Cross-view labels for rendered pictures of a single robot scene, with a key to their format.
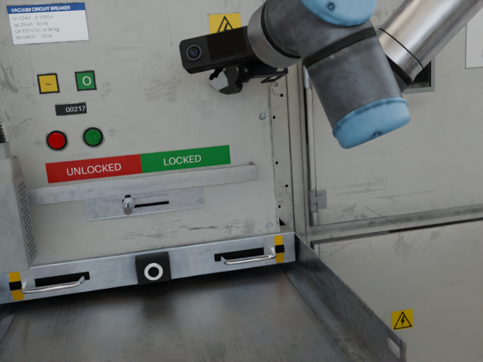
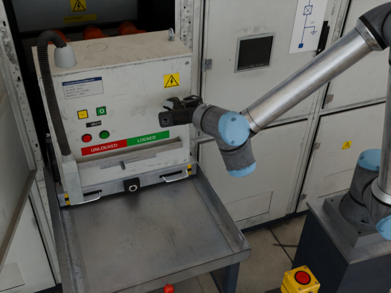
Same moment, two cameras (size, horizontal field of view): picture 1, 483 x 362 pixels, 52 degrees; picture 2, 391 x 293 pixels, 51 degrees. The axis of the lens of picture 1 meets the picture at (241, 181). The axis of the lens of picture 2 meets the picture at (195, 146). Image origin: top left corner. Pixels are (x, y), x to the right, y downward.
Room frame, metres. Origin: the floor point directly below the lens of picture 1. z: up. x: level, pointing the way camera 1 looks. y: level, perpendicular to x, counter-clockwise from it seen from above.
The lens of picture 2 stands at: (-0.30, 0.20, 1.97)
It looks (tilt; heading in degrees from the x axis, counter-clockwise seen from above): 38 degrees down; 347
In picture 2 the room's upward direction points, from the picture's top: 2 degrees clockwise
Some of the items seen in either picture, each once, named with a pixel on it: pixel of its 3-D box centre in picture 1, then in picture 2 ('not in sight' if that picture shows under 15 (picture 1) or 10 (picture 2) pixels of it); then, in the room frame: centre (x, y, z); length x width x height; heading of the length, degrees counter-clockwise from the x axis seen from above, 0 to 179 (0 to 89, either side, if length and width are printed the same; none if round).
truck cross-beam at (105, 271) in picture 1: (152, 261); (129, 179); (0.89, 0.18, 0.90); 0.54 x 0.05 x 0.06; 100
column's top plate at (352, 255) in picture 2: not in sight; (360, 222); (0.65, -0.72, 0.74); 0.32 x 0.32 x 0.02; 6
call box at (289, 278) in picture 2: not in sight; (299, 287); (0.35, -0.31, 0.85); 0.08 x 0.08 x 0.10; 10
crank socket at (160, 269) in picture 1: (153, 268); (132, 185); (0.85, 0.17, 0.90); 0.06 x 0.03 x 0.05; 100
